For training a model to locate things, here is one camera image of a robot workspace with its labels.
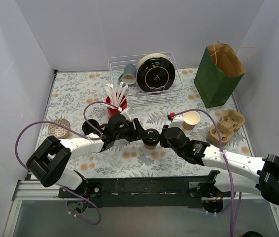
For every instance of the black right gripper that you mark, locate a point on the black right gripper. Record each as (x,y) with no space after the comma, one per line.
(164,136)

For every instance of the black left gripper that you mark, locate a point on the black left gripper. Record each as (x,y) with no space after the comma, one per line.
(136,130)

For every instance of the black plastic cup lid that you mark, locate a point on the black plastic cup lid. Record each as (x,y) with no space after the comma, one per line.
(153,137)

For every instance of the brown paper coffee cup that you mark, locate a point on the brown paper coffee cup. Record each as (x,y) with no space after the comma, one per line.
(150,146)

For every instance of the cardboard cup carrier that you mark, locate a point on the cardboard cup carrier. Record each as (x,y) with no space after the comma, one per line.
(230,122)

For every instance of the green paper bag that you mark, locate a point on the green paper bag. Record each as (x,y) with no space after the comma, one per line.
(219,72)

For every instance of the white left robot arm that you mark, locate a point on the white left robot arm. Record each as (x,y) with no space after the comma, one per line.
(48,162)

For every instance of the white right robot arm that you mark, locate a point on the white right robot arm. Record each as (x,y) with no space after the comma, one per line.
(262,173)

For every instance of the brown paper cup stack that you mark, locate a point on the brown paper cup stack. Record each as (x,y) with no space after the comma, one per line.
(190,120)

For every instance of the red ribbed straw holder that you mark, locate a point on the red ribbed straw holder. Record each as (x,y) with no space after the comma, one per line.
(112,111)

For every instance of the white wrapped straw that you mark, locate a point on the white wrapped straw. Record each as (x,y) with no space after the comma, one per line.
(121,92)
(110,95)
(116,90)
(109,104)

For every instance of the stack of black lids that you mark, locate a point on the stack of black lids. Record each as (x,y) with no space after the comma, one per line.
(87,128)

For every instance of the grey ceramic mug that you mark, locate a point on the grey ceramic mug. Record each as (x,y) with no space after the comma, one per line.
(129,74)

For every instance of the black round plate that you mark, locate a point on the black round plate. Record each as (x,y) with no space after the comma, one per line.
(155,72)

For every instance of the patterned small bowl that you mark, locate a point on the patterned small bowl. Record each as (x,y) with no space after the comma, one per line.
(58,131)

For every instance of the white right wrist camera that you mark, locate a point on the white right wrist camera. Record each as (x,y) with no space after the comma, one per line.
(175,121)

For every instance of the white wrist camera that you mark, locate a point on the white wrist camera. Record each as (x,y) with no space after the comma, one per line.
(127,113)
(175,121)

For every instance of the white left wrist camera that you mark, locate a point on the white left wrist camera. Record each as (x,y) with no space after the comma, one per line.
(127,113)

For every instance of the white wire dish rack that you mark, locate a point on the white wire dish rack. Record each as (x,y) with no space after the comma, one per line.
(136,96)

